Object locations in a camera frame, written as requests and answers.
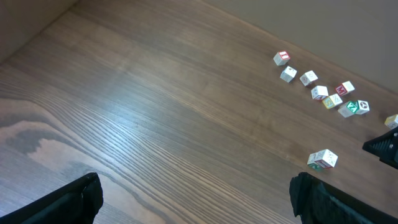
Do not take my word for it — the white block red A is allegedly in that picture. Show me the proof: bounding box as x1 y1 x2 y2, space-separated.
311 85 329 100

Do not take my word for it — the white block green side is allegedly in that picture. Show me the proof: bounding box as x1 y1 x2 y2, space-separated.
307 152 323 171

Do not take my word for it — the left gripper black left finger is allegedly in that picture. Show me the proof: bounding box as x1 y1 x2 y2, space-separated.
1 172 103 224

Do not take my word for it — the red M letter block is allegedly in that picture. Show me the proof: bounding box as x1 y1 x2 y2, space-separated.
335 81 355 96

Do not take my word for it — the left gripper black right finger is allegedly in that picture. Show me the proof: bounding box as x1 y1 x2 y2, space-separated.
289 172 397 224

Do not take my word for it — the red I letter block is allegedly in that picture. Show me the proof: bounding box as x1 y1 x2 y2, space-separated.
273 51 290 66

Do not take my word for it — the white block red sketch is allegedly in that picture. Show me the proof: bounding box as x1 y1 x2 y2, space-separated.
314 149 338 169

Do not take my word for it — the white block tan picture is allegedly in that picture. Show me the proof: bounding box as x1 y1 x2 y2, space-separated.
384 114 398 129

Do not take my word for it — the white block dark picture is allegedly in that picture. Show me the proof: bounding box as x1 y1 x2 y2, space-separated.
355 100 370 114

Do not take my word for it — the white block yellow side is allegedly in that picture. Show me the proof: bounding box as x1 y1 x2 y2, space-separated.
322 93 343 109

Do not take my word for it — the green Z letter block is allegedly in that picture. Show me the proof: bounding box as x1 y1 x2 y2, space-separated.
338 101 359 118

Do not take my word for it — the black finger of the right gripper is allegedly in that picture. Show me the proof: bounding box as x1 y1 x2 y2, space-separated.
362 128 397 169

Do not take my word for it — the plain white wooden block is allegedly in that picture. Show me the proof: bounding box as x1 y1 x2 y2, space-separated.
280 66 297 83

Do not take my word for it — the white block red side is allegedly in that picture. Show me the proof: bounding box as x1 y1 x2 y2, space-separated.
300 70 318 86

